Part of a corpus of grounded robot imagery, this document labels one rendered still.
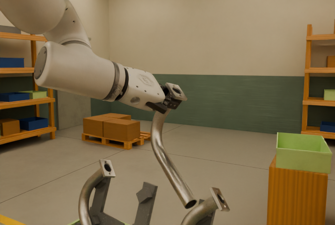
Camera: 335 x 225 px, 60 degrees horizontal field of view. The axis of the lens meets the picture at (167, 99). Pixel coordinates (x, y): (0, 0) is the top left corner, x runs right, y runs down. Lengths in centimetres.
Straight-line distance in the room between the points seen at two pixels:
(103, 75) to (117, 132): 472
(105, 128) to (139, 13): 355
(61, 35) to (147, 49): 705
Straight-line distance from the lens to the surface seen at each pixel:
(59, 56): 54
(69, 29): 62
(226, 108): 683
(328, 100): 593
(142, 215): 85
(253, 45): 664
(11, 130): 581
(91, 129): 577
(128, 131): 517
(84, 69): 56
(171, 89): 71
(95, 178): 89
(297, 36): 653
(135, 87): 61
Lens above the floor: 148
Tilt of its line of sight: 7 degrees down
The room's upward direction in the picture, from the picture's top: straight up
